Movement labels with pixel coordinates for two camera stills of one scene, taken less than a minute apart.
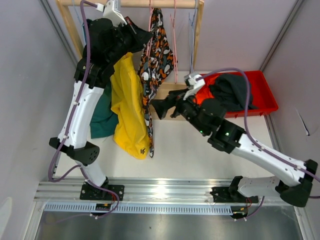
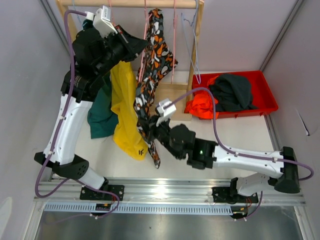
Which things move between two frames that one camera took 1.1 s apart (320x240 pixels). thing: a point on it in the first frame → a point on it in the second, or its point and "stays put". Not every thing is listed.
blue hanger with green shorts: [75, 10] stays put
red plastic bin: [261, 95] stays put
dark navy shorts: [231, 90] stays put
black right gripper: [174, 99] → [152, 128]
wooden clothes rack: [159, 88] stays put
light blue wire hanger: [192, 51] → [195, 64]
